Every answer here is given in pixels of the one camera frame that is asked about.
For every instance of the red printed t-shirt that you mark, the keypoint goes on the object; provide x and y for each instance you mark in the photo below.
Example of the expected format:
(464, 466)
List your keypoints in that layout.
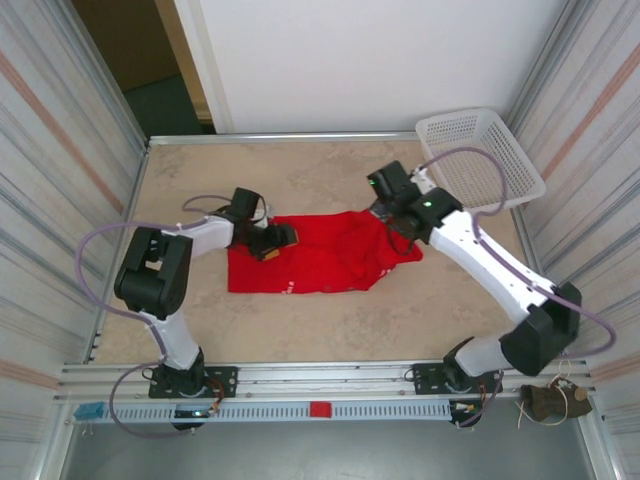
(325, 260)

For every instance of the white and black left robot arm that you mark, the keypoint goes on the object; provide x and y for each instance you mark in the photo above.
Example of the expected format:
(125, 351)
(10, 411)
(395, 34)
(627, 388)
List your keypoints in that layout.
(150, 280)

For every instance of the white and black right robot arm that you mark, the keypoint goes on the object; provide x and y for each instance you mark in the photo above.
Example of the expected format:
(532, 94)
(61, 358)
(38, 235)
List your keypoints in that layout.
(480, 250)

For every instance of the white perforated plastic basket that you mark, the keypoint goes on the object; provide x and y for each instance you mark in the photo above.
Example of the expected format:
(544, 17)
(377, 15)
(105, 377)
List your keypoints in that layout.
(495, 150)

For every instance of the red tape square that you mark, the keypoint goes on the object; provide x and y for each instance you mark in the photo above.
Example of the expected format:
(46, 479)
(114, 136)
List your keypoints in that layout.
(321, 409)

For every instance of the small circuit board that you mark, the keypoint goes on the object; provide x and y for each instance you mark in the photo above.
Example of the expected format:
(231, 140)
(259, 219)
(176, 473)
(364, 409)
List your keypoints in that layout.
(195, 413)
(467, 408)

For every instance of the brown wooden door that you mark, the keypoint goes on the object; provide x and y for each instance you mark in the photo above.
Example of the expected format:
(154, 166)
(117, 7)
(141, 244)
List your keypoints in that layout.
(125, 45)

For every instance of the brown cloth pouch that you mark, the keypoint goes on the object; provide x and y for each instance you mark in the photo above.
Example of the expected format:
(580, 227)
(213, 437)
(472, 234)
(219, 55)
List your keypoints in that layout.
(550, 402)

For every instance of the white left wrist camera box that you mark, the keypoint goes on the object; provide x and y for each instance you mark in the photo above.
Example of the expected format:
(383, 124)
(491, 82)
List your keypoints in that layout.
(262, 217)

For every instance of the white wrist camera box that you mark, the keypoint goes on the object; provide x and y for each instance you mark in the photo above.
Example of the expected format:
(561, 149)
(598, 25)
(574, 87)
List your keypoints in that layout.
(262, 217)
(422, 180)

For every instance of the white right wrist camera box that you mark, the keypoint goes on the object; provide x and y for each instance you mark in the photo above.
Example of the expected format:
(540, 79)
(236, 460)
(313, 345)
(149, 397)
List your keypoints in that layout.
(422, 180)

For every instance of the aluminium table end rail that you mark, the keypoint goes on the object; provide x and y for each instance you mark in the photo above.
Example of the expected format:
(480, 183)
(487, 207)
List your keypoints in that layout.
(300, 137)

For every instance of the cream door frame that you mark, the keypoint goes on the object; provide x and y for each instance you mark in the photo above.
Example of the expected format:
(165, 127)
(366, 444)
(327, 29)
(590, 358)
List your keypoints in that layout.
(210, 90)

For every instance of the aluminium mounting rail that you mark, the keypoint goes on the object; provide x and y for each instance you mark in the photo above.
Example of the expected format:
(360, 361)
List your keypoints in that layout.
(325, 375)

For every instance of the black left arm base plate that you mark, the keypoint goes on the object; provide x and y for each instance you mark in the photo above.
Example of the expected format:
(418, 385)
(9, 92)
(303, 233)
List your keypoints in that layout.
(225, 380)

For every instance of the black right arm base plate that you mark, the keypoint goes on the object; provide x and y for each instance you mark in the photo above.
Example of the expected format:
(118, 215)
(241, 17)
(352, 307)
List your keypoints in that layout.
(425, 380)

